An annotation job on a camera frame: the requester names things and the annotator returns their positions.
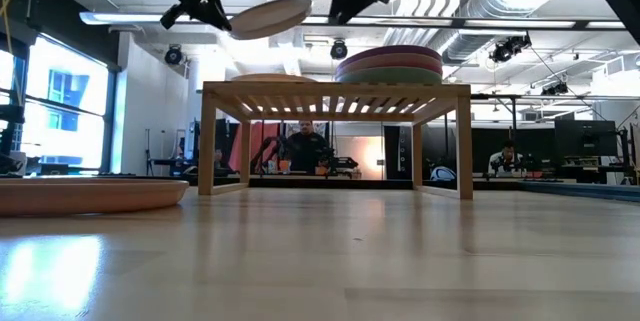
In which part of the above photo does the beige plate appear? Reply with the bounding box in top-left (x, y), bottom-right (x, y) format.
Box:
top-left (228, 0), bottom-right (314, 41)

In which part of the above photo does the purple plate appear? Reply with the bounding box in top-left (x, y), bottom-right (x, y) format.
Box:
top-left (335, 44), bottom-right (444, 62)

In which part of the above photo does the magenta plate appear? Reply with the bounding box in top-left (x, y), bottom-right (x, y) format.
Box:
top-left (335, 60), bottom-right (444, 73)

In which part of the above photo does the dark green plate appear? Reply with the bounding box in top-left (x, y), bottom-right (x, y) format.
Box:
top-left (333, 66), bottom-right (444, 85)

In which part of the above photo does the pale pink plate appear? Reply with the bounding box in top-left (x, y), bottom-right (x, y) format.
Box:
top-left (230, 72), bottom-right (317, 84)

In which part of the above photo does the brown plate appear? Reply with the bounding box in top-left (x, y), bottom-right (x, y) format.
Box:
top-left (0, 176), bottom-right (191, 218)

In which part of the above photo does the wooden slatted shelf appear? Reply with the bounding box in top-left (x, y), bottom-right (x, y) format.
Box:
top-left (197, 80), bottom-right (474, 201)

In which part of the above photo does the black stage light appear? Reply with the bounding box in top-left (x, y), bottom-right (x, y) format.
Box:
top-left (488, 34), bottom-right (533, 65)
top-left (540, 80), bottom-right (570, 97)
top-left (329, 38), bottom-right (349, 61)
top-left (163, 43), bottom-right (184, 67)

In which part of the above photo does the long ceiling light bar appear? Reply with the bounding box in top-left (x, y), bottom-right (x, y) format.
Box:
top-left (78, 10), bottom-right (640, 31)

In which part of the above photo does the red panel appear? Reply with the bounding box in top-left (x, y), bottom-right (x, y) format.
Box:
top-left (233, 121), bottom-right (281, 173)

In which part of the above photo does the person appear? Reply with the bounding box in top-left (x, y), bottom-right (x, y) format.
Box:
top-left (487, 140), bottom-right (526, 177)
top-left (213, 148), bottom-right (234, 172)
top-left (285, 119), bottom-right (331, 175)

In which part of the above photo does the black speaker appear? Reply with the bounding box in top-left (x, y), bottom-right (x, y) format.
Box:
top-left (397, 125), bottom-right (414, 175)

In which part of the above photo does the large window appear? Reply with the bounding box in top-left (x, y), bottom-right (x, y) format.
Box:
top-left (0, 33), bottom-right (120, 176)

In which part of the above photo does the black equipment stand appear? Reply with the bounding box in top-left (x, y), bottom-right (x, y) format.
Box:
top-left (0, 103), bottom-right (27, 176)

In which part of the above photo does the black computer monitor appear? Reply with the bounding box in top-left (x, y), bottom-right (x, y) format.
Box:
top-left (553, 119), bottom-right (619, 159)

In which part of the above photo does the silver air duct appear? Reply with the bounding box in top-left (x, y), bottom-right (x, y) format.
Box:
top-left (384, 0), bottom-right (556, 65)

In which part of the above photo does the yellow cable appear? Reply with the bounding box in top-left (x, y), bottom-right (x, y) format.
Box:
top-left (0, 0), bottom-right (31, 57)

